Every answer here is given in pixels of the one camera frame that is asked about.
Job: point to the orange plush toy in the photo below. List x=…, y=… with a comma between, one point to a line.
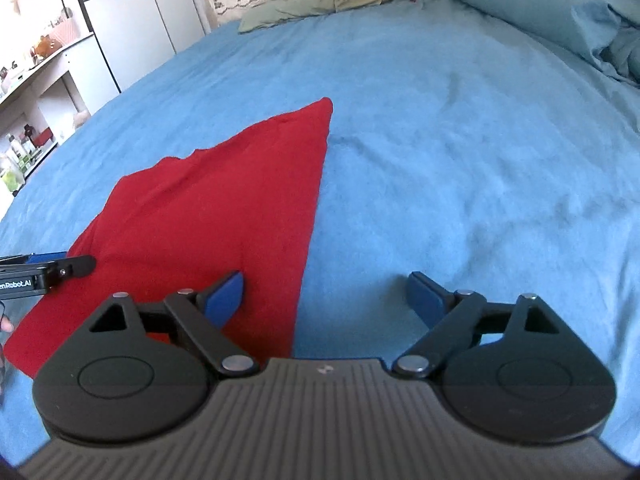
x=47, y=46

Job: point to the red box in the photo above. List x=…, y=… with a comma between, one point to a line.
x=44, y=137

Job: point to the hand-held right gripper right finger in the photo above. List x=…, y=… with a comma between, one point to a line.
x=425, y=300

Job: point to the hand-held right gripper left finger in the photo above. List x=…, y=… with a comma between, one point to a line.
x=225, y=300

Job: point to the red long-sleeved sweater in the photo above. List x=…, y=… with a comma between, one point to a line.
x=210, y=210

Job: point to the bed with blue sheet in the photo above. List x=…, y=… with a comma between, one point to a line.
x=450, y=185

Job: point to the white shelf unit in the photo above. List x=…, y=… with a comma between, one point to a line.
x=50, y=90

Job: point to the green pillow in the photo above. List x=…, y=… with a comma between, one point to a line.
x=310, y=2

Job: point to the teal duvet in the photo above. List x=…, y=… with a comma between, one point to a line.
x=550, y=5

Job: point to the pink basket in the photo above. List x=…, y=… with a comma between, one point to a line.
x=66, y=30

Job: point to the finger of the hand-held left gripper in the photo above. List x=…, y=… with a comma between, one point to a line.
x=47, y=258
x=75, y=266

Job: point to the white and grey wardrobe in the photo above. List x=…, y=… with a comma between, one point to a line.
x=135, y=20

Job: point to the person's left hand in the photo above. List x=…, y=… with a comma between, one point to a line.
x=6, y=321

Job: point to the white bag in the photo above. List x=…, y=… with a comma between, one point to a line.
x=81, y=119

